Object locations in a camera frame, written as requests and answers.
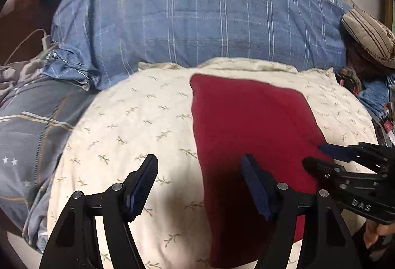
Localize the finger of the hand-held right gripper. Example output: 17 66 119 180
318 142 395 177
302 157 349 193

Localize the blue denim cloth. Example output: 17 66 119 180
356 74 395 121

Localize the dark red cloth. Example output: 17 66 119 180
189 73 335 269

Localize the cream leaf-print pillow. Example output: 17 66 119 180
46 57 381 269

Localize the blue plaid pillow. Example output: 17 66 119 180
41 0 352 91

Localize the beige striped cushion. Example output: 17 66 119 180
341 8 395 69

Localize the grey plaid quilt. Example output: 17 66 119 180
0 73 96 252

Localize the crumpled lilac cloth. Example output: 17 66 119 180
0 59 47 106

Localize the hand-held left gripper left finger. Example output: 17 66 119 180
39 154 159 269

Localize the person's right hand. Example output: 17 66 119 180
363 220 391 249

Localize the white charger cable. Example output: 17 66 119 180
4 29 47 66

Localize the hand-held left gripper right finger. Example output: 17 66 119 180
241 154 362 269

